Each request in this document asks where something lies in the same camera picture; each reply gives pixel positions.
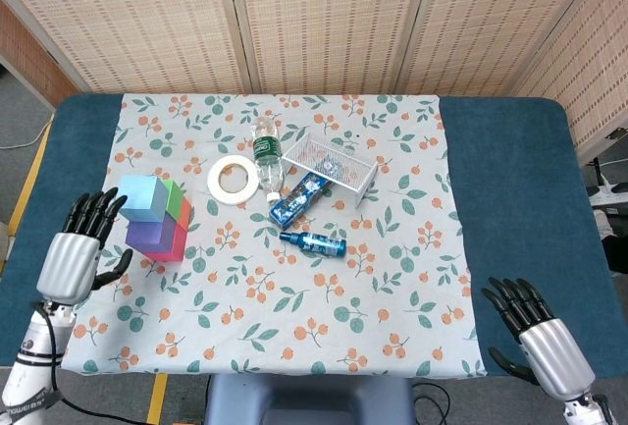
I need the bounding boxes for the black floor cable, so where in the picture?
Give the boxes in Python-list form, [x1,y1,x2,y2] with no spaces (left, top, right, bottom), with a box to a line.
[410,381,452,425]

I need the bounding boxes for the beige woven screen panel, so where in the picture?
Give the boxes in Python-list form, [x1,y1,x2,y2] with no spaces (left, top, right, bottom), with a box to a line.
[225,0,436,97]
[396,0,614,97]
[0,0,246,95]
[509,0,628,161]

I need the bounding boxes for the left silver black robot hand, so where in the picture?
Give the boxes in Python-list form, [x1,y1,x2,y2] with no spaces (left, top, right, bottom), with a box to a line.
[36,187,134,306]

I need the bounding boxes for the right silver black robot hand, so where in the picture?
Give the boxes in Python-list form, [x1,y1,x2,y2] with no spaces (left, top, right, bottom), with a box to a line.
[480,276,598,404]

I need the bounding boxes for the pink foam cube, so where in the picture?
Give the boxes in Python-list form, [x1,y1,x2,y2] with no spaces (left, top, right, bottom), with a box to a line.
[144,222,190,263]

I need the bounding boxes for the blue snack package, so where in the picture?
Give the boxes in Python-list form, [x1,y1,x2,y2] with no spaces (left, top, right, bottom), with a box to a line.
[268,172,331,229]

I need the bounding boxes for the purple foam cube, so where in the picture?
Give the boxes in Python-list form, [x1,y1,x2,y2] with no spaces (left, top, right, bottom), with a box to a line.
[125,212,177,254]

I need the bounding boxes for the white wire mesh basket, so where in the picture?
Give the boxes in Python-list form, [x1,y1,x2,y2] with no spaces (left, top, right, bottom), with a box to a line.
[281,132,380,209]

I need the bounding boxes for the green foam cube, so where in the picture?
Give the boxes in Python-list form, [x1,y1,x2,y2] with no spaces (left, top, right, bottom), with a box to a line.
[161,178,186,218]

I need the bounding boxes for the white tape roll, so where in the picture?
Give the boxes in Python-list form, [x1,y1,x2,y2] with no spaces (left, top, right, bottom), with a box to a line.
[206,154,258,206]

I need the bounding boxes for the floral printed tablecloth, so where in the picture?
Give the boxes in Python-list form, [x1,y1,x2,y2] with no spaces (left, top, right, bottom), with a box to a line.
[62,93,488,378]

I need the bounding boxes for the dark blue table cover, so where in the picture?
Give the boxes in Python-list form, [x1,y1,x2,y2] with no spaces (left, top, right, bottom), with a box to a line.
[0,93,628,380]

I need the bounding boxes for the black stand leg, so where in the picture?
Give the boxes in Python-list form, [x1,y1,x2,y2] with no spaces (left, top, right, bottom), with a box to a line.
[586,156,610,188]

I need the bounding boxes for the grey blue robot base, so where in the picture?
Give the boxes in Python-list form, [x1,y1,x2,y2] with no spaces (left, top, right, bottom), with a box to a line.
[203,374,417,425]

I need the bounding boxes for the clear plastic water bottle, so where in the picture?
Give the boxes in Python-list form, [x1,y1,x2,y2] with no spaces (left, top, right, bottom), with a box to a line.
[250,116,287,203]

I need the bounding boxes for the orange foam cube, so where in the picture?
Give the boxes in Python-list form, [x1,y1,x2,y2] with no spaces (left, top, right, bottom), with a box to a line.
[176,196,193,231]

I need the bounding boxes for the blue spray bottle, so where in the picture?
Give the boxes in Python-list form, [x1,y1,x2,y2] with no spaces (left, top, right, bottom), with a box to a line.
[279,230,347,258]

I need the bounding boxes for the white floor cable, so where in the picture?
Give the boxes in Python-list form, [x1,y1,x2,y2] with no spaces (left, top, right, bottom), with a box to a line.
[0,113,55,150]

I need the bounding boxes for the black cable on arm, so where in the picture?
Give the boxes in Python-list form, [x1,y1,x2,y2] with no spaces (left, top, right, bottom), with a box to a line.
[31,300,207,421]

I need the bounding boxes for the brown woven screen panel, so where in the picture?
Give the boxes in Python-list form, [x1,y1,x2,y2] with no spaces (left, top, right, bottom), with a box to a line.
[0,0,79,107]

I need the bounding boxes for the light blue foam cube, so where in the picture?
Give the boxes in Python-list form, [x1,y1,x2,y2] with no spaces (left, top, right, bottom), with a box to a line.
[119,174,171,224]

